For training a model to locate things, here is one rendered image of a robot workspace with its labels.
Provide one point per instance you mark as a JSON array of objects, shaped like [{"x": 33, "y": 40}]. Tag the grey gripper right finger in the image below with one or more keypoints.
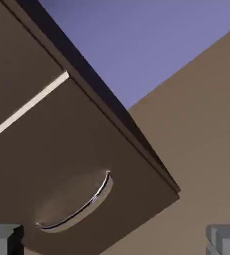
[{"x": 226, "y": 241}]

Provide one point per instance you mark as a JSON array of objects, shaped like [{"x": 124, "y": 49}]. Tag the brown drawer front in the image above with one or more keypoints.
[
  {"x": 13, "y": 65},
  {"x": 63, "y": 143}
]

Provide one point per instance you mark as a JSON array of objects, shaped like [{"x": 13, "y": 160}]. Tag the brown wooden cabinet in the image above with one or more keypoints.
[{"x": 107, "y": 100}]

